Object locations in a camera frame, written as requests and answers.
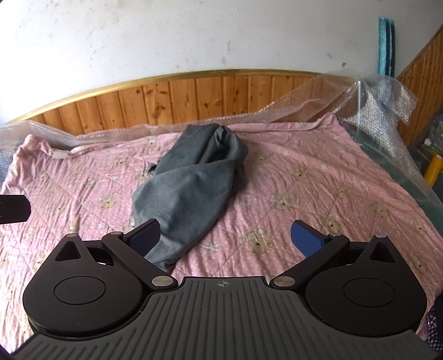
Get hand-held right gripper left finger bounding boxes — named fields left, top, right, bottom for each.
left=48, top=219, right=178, bottom=291

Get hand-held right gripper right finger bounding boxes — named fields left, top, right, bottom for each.
left=270, top=220, right=404, bottom=290

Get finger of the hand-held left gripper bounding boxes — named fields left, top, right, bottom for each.
left=0, top=195, right=30, bottom=223

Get grey pants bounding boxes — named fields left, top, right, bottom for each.
left=131, top=123, right=250, bottom=272

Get pink bear-print blanket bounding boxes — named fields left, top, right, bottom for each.
left=0, top=114, right=443, bottom=333

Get teal mattress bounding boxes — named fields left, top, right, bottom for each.
left=341, top=118, right=443, bottom=215

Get wooden headboard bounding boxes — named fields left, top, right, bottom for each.
left=7, top=68, right=347, bottom=135

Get yellow bottle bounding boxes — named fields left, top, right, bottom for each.
left=425, top=156, right=443, bottom=187

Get clear bubble wrap sheet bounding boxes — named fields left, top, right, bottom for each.
left=0, top=71, right=443, bottom=199

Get person's purple garment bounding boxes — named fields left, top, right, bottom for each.
left=427, top=294, right=443, bottom=350

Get teal rolled mat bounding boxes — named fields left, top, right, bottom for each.
left=377, top=16, right=397, bottom=77

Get wooden wall panel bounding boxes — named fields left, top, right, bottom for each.
left=396, top=33, right=443, bottom=148

